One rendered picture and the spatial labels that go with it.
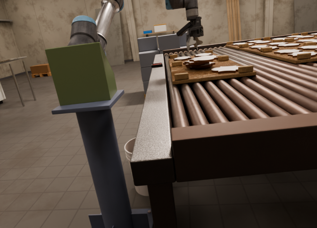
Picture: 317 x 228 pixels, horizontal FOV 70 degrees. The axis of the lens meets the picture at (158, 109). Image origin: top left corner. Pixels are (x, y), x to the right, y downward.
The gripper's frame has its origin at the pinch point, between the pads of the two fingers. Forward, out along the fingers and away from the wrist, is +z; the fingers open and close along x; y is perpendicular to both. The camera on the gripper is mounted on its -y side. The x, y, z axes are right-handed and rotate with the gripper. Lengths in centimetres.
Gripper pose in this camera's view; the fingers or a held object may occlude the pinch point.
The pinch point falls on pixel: (192, 51)
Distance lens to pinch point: 150.4
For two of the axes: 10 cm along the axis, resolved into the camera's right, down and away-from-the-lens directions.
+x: 4.9, -2.6, 8.3
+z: 1.2, 9.7, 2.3
